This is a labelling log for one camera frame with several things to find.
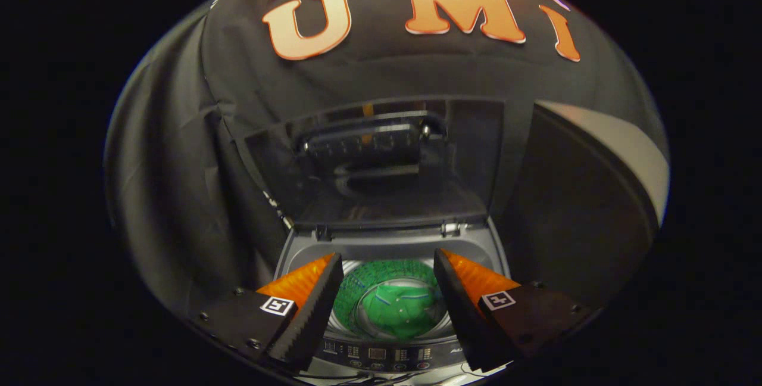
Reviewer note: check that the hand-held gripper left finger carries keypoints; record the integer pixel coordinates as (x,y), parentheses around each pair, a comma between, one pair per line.
(315,314)

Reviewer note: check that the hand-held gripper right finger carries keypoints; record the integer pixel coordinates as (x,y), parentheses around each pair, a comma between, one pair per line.
(461,314)

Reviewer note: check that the green polo shirt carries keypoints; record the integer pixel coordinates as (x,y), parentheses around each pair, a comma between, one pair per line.
(405,314)

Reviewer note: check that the grey washing machine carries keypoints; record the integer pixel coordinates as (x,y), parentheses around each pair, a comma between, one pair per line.
(387,240)

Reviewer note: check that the grey cabinet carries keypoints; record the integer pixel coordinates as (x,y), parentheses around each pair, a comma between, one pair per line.
(625,148)

